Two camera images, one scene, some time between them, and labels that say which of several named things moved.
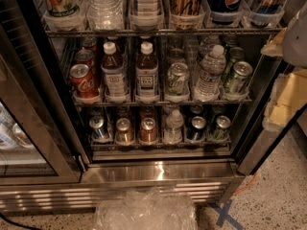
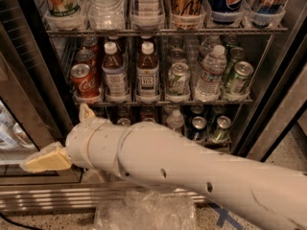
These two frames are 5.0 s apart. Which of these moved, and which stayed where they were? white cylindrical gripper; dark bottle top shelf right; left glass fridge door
Moved: white cylindrical gripper
Stayed: dark bottle top shelf right; left glass fridge door
